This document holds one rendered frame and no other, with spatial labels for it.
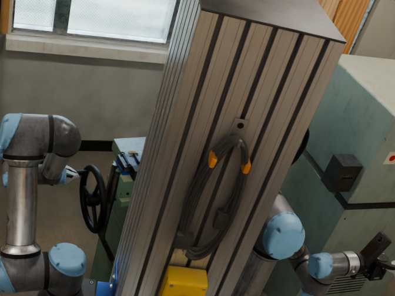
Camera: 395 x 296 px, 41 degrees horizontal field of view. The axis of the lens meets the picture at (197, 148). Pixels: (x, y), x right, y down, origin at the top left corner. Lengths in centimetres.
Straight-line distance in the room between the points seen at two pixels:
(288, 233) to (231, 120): 54
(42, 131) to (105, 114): 216
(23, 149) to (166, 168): 69
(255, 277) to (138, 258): 49
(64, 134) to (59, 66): 190
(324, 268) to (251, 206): 65
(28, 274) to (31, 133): 42
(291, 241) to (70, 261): 68
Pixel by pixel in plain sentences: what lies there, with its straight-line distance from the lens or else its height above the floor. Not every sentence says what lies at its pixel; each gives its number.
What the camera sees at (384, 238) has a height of 132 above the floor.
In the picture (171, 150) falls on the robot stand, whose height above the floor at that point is 176.
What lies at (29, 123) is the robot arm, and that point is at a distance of 159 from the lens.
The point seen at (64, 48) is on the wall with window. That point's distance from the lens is 336.
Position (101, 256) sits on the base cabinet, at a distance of 277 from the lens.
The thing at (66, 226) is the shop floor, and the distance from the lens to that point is 328.
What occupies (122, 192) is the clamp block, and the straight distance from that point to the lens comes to 217.
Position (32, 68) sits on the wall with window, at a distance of 347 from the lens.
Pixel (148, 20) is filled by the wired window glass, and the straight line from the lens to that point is 353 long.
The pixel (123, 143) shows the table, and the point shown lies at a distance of 245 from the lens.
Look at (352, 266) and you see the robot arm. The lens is 174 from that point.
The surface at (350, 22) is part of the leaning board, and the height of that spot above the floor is 127.
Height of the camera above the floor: 229
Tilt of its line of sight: 33 degrees down
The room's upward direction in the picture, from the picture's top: 18 degrees clockwise
